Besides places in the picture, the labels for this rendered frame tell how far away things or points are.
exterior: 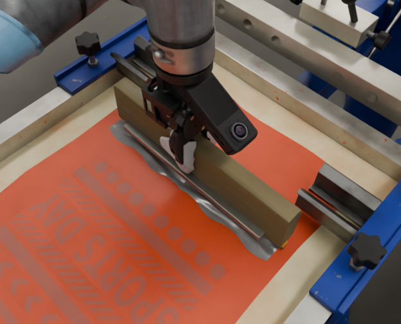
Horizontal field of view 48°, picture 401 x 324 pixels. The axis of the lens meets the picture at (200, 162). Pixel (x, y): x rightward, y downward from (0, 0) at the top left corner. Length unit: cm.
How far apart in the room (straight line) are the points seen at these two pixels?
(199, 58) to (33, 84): 186
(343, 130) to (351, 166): 6
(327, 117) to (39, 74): 179
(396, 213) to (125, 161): 43
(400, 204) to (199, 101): 34
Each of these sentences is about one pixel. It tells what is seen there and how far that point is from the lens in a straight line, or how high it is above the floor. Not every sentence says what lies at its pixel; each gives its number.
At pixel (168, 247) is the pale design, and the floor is 95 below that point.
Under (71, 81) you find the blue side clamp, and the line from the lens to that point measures 84.
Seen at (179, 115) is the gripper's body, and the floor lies 113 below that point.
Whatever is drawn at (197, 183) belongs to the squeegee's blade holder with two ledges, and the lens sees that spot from 69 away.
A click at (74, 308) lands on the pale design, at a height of 95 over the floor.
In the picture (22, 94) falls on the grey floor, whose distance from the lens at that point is 231.
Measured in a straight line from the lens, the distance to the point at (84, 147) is 80.
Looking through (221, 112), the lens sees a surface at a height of 115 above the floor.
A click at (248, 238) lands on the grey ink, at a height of 96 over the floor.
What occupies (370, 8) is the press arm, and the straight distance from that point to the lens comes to 95.
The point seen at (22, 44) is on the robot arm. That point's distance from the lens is 45.
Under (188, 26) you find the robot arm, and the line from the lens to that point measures 48.
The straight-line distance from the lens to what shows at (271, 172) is 75.
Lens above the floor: 158
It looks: 56 degrees down
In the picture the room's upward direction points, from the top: straight up
